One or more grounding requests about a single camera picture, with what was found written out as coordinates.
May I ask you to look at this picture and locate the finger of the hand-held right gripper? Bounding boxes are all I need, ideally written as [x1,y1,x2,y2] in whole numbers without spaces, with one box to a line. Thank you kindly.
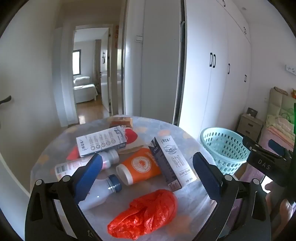
[242,135,260,151]
[268,138,295,158]

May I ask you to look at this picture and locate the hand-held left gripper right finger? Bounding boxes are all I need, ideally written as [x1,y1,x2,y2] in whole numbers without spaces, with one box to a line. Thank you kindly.
[192,152,271,241]

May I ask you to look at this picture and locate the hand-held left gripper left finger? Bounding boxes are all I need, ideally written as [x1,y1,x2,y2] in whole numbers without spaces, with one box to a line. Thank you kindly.
[25,153,103,241]

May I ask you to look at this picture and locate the clear bottle with blue cap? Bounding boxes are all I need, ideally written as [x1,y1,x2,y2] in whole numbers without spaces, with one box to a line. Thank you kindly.
[77,174,122,211]

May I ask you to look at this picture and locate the pink bottle with white cap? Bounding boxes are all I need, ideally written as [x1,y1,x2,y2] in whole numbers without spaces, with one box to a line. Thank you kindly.
[55,149,120,180]

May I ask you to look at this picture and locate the teal plastic basket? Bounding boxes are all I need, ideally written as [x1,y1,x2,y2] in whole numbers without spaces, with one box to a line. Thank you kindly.
[199,127,251,175]

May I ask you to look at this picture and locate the dark and white milk carton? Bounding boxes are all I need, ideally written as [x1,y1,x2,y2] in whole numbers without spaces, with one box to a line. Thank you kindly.
[148,136,197,192]

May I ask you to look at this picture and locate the white and blue milk carton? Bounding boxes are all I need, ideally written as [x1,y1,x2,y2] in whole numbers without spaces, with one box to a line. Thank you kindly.
[76,125,127,158]

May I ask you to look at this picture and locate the orange cup with white lid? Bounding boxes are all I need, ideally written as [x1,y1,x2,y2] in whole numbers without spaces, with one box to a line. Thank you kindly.
[116,148,162,186]

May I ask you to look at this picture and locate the red and white packet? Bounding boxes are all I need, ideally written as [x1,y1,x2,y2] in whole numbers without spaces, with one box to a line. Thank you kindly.
[66,128,148,161]

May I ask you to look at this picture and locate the red plastic bag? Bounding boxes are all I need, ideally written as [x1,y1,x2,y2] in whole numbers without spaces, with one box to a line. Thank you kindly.
[107,189,178,240]

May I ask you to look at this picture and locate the person's right hand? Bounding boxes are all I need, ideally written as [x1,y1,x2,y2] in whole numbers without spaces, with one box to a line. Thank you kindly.
[265,181,294,224]

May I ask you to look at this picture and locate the beige nightstand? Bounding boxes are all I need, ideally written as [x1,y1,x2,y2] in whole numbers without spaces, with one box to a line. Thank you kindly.
[236,113,264,142]

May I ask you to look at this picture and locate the bed with pink bedding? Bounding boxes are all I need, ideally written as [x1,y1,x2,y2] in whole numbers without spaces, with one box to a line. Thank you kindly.
[259,113,296,149]

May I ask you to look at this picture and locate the beige padded headboard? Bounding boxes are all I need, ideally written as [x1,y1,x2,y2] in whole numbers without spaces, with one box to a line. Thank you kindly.
[267,88,296,121]

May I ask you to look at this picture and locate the brown printed box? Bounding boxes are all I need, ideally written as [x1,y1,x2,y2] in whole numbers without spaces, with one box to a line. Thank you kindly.
[109,116,134,130]

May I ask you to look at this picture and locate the white wardrobe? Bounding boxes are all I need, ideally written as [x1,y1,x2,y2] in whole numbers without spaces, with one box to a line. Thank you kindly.
[179,0,252,137]

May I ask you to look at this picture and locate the white sofa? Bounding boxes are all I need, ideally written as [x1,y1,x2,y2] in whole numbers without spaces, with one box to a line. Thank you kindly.
[73,76,99,103]

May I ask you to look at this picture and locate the white room door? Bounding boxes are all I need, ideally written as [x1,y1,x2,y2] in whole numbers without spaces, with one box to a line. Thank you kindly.
[101,28,114,114]

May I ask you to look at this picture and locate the dark framed window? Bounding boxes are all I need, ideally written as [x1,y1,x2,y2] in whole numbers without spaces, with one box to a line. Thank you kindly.
[73,49,81,76]

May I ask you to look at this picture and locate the white sliding door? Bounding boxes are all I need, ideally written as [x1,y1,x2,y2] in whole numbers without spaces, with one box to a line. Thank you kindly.
[125,0,185,124]

